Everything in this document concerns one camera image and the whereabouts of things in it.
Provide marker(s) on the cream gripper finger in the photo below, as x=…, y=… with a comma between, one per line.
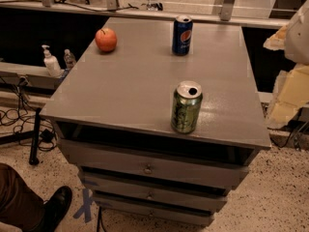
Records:
x=277, y=40
x=290, y=93

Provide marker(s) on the green soda can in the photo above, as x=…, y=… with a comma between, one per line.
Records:
x=187, y=102

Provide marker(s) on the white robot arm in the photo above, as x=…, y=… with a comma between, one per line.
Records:
x=297, y=41

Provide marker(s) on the blue Pepsi can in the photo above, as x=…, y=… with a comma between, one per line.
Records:
x=182, y=32

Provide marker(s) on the grey drawer cabinet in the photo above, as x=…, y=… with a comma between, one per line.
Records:
x=124, y=99

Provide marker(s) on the middle drawer with knob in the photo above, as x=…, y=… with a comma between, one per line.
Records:
x=173, y=197

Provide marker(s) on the drawer with knob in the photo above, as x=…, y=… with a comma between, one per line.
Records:
x=154, y=209
x=173, y=197
x=152, y=166

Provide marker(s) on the bottom drawer with knob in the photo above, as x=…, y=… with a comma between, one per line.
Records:
x=154, y=209

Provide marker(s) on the red apple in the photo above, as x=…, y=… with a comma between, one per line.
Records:
x=106, y=39

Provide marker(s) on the top drawer with knob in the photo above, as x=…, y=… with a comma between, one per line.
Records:
x=152, y=166

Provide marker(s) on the clear small plastic bottle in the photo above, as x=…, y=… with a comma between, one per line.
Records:
x=69, y=59

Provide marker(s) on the white pump sanitizer bottle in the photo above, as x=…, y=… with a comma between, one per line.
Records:
x=51, y=62

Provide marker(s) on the blue tape cross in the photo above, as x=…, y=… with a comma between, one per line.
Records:
x=84, y=211

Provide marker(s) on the black leather shoe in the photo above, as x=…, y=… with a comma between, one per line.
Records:
x=55, y=209

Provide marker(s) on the black stand leg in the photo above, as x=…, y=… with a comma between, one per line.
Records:
x=33, y=160

